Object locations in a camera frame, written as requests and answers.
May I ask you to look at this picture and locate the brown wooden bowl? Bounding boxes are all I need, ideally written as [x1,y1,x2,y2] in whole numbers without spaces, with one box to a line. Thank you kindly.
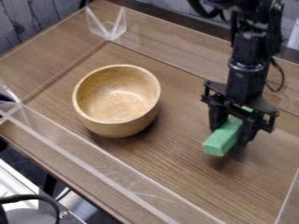
[71,64,161,138]

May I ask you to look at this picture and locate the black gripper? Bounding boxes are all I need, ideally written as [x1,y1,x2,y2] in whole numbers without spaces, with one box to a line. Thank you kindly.
[200,58,280,150]

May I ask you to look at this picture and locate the black cable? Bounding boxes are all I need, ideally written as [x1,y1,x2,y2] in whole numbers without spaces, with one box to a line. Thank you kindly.
[0,193,61,224]

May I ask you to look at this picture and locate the green rectangular block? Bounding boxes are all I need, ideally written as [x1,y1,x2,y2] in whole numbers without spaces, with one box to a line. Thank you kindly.
[201,115,242,157]

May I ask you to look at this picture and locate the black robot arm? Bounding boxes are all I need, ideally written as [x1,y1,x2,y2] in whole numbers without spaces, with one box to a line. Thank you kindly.
[186,0,284,150]

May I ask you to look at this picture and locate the white post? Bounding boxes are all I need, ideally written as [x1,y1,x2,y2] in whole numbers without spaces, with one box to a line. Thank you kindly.
[286,18,299,50]

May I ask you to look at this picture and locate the black table leg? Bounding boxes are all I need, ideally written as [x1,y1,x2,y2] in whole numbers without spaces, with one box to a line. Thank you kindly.
[42,174,57,196]

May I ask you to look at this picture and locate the grey metal bracket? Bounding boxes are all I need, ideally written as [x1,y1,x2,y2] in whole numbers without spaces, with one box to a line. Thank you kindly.
[37,190,86,224]

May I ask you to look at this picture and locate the clear acrylic corner bracket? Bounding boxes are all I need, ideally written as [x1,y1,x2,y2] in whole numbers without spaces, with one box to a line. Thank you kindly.
[85,7,126,41]

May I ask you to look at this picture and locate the clear acrylic front barrier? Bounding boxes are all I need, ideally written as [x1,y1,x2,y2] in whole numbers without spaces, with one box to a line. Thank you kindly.
[0,84,225,224]

